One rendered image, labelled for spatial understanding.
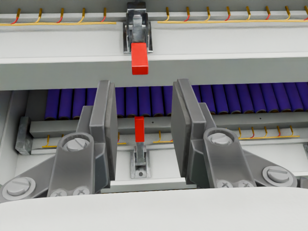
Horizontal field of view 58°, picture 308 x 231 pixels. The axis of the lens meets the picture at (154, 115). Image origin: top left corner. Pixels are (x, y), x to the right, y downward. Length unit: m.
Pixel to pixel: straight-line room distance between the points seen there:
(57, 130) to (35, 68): 0.16
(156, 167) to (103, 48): 0.20
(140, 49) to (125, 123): 0.21
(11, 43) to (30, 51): 0.02
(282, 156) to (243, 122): 0.08
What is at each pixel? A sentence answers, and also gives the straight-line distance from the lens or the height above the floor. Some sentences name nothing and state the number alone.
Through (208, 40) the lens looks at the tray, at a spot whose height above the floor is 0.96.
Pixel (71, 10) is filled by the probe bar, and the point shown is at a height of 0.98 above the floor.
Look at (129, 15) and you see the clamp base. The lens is 0.28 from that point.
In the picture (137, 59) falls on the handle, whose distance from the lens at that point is 0.21.
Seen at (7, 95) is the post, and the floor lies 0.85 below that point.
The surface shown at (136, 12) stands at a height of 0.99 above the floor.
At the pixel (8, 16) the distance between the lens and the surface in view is 0.32.
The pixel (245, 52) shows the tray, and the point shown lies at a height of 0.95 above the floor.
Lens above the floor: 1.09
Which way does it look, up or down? 42 degrees down
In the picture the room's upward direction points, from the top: 1 degrees clockwise
